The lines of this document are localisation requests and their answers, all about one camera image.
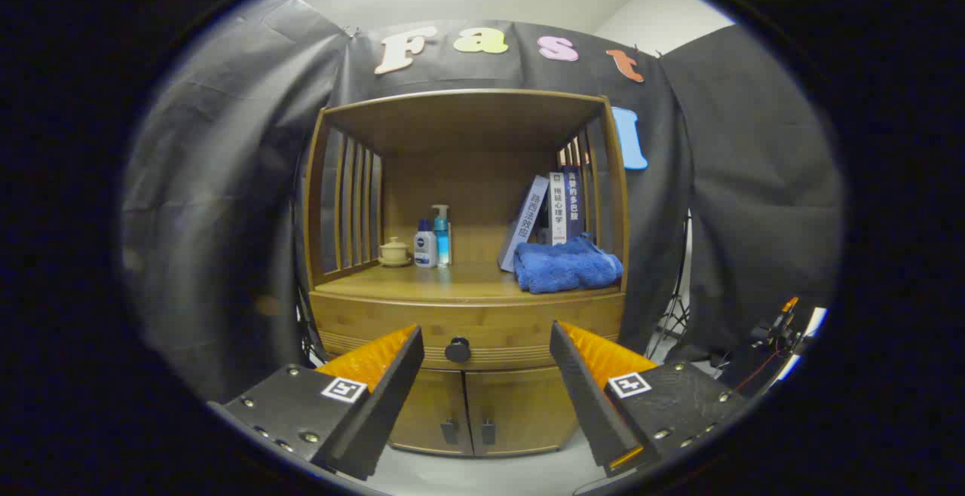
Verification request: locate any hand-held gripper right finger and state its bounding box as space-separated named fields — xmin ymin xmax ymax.
xmin=549 ymin=320 xmax=749 ymax=478

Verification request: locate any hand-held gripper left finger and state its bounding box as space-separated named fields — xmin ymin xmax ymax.
xmin=207 ymin=323 xmax=425 ymax=482

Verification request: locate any wooden cabinet door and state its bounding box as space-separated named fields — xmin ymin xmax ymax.
xmin=464 ymin=366 xmax=580 ymax=455
xmin=388 ymin=368 xmax=474 ymax=458

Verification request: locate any wooden countertop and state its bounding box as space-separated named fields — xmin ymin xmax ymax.
xmin=315 ymin=261 xmax=625 ymax=302

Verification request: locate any wooden cabinet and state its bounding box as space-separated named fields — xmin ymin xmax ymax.
xmin=302 ymin=89 xmax=630 ymax=458

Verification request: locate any black light stand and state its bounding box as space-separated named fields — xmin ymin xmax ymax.
xmin=647 ymin=210 xmax=693 ymax=361

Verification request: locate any blue towel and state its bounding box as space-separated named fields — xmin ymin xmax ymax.
xmin=514 ymin=236 xmax=625 ymax=295

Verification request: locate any beige lidded teacup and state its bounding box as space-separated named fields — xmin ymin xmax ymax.
xmin=378 ymin=237 xmax=412 ymax=268

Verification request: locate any white lotion bottle blue cap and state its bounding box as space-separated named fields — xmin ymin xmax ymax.
xmin=413 ymin=219 xmax=438 ymax=269

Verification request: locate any black device with orange part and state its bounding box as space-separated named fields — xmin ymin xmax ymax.
xmin=716 ymin=296 xmax=830 ymax=399

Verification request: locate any blue pump bottle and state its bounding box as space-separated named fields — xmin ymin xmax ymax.
xmin=431 ymin=204 xmax=453 ymax=268

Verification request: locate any lavender book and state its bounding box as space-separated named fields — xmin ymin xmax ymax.
xmin=498 ymin=175 xmax=550 ymax=273

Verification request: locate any white spine book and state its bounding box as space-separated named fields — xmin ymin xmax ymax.
xmin=549 ymin=172 xmax=568 ymax=246

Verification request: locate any dark blue spine book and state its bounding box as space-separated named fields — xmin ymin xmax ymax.
xmin=565 ymin=167 xmax=584 ymax=240

